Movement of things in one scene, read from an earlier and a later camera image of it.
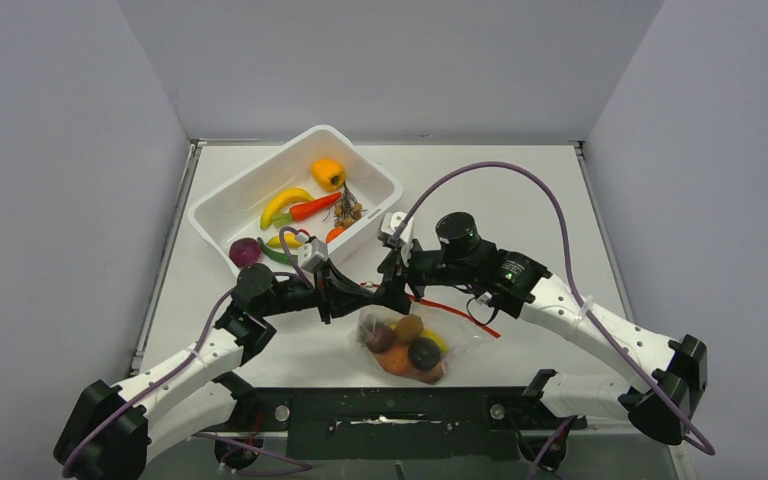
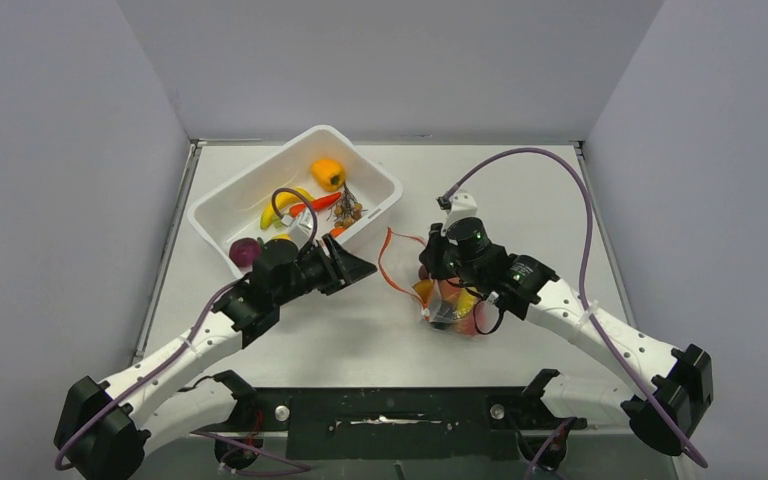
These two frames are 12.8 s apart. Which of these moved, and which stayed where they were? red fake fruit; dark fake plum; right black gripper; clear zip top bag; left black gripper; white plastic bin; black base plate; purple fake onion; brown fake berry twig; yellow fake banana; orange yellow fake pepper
Moved: clear zip top bag; left black gripper; red fake fruit; right black gripper; dark fake plum
Stayed: yellow fake banana; brown fake berry twig; white plastic bin; orange yellow fake pepper; purple fake onion; black base plate
